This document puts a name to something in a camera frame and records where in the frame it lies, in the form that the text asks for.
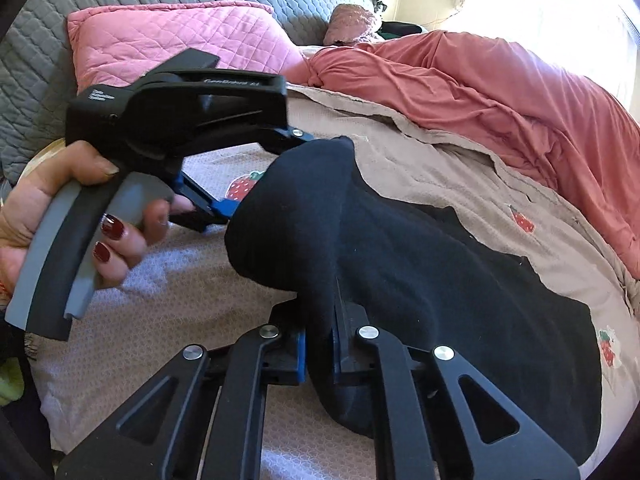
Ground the tan curved rim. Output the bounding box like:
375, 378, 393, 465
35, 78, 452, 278
17, 139, 68, 186

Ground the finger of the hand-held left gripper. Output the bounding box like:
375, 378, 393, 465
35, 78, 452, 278
257, 126, 317, 157
167, 170, 238, 233

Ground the beige strawberry printed bedspread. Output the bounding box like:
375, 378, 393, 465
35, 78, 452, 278
30, 42, 640, 480

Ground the small mauve cushion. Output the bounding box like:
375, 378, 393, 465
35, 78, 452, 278
324, 4, 383, 47

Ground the yellow-green cloth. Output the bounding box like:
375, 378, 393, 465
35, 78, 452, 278
0, 360, 26, 408

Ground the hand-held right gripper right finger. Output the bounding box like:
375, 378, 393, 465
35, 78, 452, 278
330, 280, 581, 480

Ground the dark green item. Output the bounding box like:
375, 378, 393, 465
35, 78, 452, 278
380, 20, 426, 41

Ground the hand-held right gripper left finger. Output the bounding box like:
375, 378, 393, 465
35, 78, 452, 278
55, 305, 307, 480

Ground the coral red blanket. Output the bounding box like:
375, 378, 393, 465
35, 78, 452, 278
305, 30, 640, 281

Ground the person's left hand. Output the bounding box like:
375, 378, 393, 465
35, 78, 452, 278
0, 139, 197, 292

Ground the pink quilted pillow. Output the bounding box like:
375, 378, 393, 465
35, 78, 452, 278
67, 2, 306, 93

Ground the black garment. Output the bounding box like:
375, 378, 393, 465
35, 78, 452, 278
224, 136, 601, 466

